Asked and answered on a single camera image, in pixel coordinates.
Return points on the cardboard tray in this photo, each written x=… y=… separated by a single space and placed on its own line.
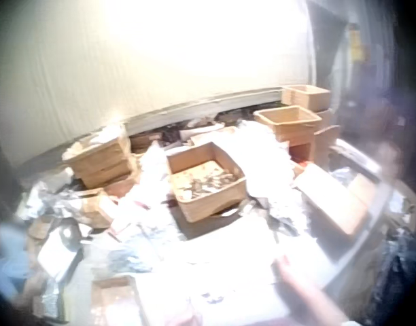
x=316 y=100

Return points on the brown cardboard box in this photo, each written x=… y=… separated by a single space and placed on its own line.
x=118 y=302

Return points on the heap of white plastic bags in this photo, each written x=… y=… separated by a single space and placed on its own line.
x=262 y=153

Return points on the blue cloth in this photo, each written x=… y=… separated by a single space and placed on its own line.
x=7 y=261

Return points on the open cardboard box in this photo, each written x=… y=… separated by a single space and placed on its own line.
x=208 y=210

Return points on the white card sheet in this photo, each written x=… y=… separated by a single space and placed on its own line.
x=58 y=253

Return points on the person's right fingers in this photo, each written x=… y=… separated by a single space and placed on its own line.
x=284 y=270

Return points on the low cardboard box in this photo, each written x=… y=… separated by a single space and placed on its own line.
x=145 y=141

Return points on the pile of pieces in box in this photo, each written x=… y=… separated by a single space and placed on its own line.
x=208 y=181

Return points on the heap of silver foil wrappers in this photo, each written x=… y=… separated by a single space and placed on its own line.
x=51 y=202

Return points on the flat cardboard box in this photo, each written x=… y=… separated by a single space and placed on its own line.
x=333 y=200

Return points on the stack of cardboard boxes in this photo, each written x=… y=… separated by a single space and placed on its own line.
x=99 y=163

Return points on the person's right hand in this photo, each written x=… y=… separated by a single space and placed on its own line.
x=296 y=282

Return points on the small cardboard box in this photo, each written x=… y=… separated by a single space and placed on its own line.
x=99 y=208

